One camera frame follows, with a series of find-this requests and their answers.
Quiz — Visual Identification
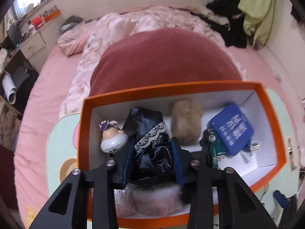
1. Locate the green toy car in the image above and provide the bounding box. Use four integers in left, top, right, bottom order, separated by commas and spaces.
200, 128, 226, 169

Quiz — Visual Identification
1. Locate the cartoon boy figurine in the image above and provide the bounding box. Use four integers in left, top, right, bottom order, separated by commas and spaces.
99, 120, 128, 154

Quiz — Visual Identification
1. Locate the white pink fluffy scrunchie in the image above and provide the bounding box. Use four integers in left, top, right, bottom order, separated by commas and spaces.
131, 184, 184, 217

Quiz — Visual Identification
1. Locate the blue square tin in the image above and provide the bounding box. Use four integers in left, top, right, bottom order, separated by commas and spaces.
207, 103, 254, 156

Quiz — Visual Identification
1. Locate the black satin lace scrunchie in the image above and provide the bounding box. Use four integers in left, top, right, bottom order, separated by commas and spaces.
116, 107, 176, 188

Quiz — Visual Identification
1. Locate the brown fur scrunchie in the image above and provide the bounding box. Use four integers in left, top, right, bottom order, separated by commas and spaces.
171, 100, 203, 146

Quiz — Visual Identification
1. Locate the clear plastic wrap bundle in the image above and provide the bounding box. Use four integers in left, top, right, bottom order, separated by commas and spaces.
114, 185, 136, 218

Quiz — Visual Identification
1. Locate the orange cardboard box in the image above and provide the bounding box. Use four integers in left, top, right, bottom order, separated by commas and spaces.
77, 80, 287, 229

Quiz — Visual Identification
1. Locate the white paper roll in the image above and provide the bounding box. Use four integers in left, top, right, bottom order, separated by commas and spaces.
2, 73, 17, 105

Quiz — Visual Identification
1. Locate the white bedside drawer cabinet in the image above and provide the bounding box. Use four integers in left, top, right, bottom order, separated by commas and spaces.
20, 15, 64, 73

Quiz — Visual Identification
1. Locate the pink floral duvet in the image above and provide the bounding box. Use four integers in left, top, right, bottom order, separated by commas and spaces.
57, 6, 227, 119

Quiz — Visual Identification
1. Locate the dark red pillow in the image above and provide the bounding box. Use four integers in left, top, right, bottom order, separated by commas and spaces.
89, 28, 242, 96

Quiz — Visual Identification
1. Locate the red container on cabinet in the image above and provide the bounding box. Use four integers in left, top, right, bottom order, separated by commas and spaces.
31, 17, 43, 28

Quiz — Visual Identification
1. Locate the orange box on cabinet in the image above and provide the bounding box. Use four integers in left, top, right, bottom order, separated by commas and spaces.
45, 9, 62, 22

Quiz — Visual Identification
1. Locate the black clothes pile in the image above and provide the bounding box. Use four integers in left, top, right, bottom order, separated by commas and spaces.
206, 0, 247, 48

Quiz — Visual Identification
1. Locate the green hanging cloth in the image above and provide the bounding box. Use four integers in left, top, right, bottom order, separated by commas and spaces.
238, 0, 275, 45

